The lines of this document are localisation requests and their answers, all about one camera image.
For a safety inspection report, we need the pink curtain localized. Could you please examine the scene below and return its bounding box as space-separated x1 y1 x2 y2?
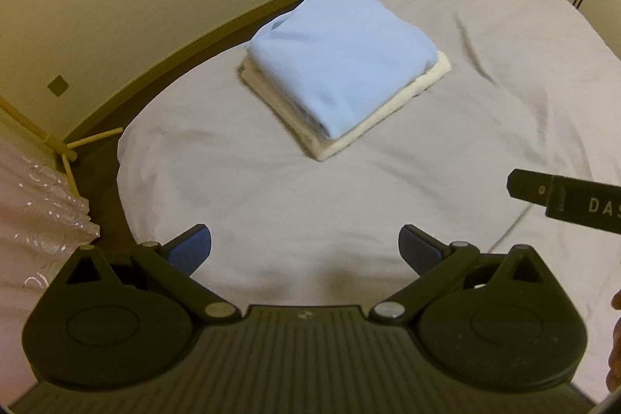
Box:
1 141 100 405

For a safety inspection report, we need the grey duvet cover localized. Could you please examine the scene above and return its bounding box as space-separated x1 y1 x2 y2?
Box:
117 0 620 399

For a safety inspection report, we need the light blue sweatshirt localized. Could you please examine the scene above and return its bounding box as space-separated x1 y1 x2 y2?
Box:
245 0 440 141

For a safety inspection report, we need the wall switch plate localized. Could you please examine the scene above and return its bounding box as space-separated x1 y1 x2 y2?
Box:
47 74 69 98

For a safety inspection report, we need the wooden clothes rack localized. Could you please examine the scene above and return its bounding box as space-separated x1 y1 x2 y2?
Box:
0 98 123 196

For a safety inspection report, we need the person's right hand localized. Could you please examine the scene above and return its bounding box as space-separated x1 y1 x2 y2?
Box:
606 319 621 393

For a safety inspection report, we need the folded white towel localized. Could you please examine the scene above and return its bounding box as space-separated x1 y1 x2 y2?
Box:
241 52 451 162

